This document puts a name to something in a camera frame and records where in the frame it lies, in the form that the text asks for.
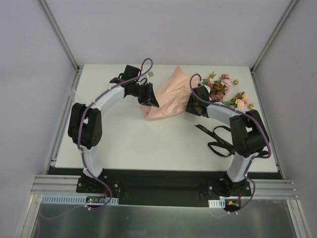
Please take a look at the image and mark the pink wrapping paper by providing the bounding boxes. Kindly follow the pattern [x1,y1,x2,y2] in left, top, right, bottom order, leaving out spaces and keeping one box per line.
[141,65,199,119]

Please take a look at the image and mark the black ribbon gold lettering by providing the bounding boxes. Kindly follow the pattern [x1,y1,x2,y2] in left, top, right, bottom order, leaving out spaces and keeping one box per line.
[195,124,236,158]

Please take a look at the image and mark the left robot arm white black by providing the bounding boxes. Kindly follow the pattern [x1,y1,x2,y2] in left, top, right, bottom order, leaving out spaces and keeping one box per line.
[67,65,159,193]

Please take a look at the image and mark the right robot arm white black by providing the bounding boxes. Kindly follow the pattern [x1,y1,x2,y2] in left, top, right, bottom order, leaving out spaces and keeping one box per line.
[186,85,271,197]

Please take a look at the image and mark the clear glass vase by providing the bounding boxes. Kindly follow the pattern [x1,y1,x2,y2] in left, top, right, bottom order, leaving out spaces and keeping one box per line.
[66,87,77,104]

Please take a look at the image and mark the artificial flower bouquet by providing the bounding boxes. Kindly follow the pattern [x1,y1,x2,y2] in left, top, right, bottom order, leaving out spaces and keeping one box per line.
[200,71,255,110]

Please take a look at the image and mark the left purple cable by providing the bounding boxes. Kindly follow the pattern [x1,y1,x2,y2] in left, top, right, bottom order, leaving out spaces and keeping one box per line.
[39,58,154,220]

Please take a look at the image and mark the purple cable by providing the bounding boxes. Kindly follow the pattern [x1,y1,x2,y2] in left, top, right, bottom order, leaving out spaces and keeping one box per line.
[39,58,154,220]
[189,73,271,216]

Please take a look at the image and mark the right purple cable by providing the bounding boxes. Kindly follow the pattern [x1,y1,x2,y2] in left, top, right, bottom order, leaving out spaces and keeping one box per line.
[189,73,271,216]

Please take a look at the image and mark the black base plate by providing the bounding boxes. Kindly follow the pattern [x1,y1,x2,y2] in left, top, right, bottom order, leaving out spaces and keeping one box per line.
[46,166,284,208]

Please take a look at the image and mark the right white cable duct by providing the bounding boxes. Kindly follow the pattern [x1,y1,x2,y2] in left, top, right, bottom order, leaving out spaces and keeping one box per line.
[208,198,225,209]

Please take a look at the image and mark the white cable duct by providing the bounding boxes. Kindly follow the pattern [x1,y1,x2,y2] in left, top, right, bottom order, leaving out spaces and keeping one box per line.
[208,198,225,209]
[42,194,119,206]

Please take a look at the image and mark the left aluminium corner post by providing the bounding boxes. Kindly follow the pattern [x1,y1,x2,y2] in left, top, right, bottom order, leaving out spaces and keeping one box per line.
[37,0,80,73]

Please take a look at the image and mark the aluminium corner post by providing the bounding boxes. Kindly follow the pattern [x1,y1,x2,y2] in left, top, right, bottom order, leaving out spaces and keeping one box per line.
[250,0,300,75]
[37,0,80,73]

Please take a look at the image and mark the right aluminium corner post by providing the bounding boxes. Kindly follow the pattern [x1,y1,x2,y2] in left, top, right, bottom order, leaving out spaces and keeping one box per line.
[250,0,300,75]

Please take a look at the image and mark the aluminium front rail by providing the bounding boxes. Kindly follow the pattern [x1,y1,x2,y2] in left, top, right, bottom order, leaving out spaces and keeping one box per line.
[31,175,299,200]

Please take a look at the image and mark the left white cable duct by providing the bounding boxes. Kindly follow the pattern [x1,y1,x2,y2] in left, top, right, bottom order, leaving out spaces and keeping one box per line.
[42,194,119,206]

